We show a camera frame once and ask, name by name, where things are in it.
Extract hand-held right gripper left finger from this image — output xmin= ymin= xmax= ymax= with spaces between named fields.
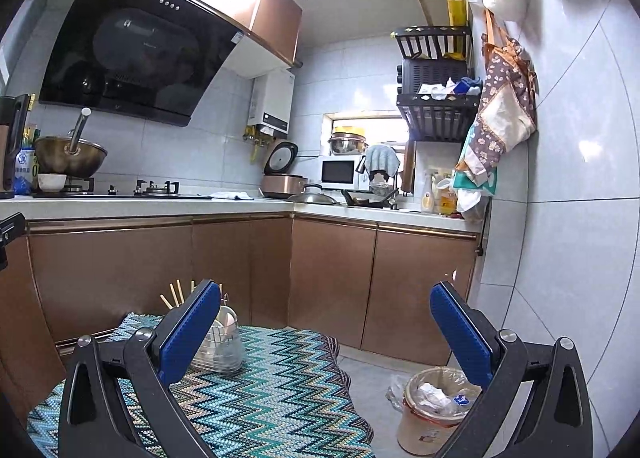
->
xmin=57 ymin=280 xmax=222 ymax=458

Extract yellow cup on rack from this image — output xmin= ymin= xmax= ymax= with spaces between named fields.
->
xmin=446 ymin=0 xmax=470 ymax=28

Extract glass cup holder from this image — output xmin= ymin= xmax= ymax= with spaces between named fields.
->
xmin=192 ymin=292 xmax=246 ymax=374

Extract rice cooker with open lid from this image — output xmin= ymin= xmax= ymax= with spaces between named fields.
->
xmin=259 ymin=140 xmax=309 ymax=200

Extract trash can with liner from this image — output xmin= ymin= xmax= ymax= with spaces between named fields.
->
xmin=386 ymin=366 xmax=484 ymax=457

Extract green and white packet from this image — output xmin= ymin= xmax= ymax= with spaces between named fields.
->
xmin=452 ymin=165 xmax=499 ymax=200

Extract crumpled cloths and bags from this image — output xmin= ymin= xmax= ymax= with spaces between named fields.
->
xmin=417 ymin=76 xmax=484 ymax=102

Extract white and blue salt bag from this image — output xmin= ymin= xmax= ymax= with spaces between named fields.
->
xmin=14 ymin=148 xmax=37 ymax=191

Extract copper lower cabinets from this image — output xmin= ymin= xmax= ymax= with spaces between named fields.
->
xmin=0 ymin=213 xmax=484 ymax=391

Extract black frying pan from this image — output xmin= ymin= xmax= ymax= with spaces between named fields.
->
xmin=341 ymin=188 xmax=397 ymax=210

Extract yellow detergent bottle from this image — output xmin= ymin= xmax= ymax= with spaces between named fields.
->
xmin=434 ymin=178 xmax=459 ymax=217

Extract white microwave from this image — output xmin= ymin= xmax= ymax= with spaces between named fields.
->
xmin=320 ymin=155 xmax=369 ymax=192

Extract steel pan lid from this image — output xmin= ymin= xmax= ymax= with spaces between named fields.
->
xmin=285 ymin=182 xmax=339 ymax=206

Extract wooden cutting board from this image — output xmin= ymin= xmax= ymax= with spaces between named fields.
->
xmin=402 ymin=138 xmax=417 ymax=197

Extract grey-blue towel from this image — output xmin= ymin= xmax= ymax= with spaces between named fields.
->
xmin=363 ymin=143 xmax=403 ymax=178

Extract yellow gas pipe valves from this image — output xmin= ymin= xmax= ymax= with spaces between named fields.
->
xmin=243 ymin=125 xmax=274 ymax=162

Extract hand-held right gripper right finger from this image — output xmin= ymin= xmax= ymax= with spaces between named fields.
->
xmin=431 ymin=281 xmax=593 ymax=458

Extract white spray bottle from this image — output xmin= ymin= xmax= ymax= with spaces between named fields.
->
xmin=420 ymin=172 xmax=436 ymax=214

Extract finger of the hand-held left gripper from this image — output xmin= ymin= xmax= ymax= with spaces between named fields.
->
xmin=0 ymin=211 xmax=26 ymax=270

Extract black gas stove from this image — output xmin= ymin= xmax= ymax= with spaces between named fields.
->
xmin=32 ymin=178 xmax=214 ymax=201

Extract steel wok with handle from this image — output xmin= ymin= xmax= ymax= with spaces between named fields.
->
xmin=33 ymin=107 xmax=109 ymax=178

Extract steel pot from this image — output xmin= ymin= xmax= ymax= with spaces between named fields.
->
xmin=328 ymin=131 xmax=370 ymax=157

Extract black range hood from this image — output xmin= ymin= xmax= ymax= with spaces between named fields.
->
xmin=39 ymin=0 xmax=247 ymax=128

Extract floral apron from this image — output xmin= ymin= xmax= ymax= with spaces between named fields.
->
xmin=455 ymin=8 xmax=539 ymax=175

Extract white water heater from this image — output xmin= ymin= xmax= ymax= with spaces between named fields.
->
xmin=248 ymin=70 xmax=295 ymax=135

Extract black dish rack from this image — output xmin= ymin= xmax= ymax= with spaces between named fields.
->
xmin=390 ymin=25 xmax=481 ymax=143

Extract black toaster oven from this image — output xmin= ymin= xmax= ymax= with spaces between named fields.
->
xmin=397 ymin=58 xmax=469 ymax=95

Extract zigzag patterned cloth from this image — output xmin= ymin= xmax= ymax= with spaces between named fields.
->
xmin=26 ymin=312 xmax=376 ymax=458

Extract white plastic bag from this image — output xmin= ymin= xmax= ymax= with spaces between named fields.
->
xmin=454 ymin=188 xmax=493 ymax=225

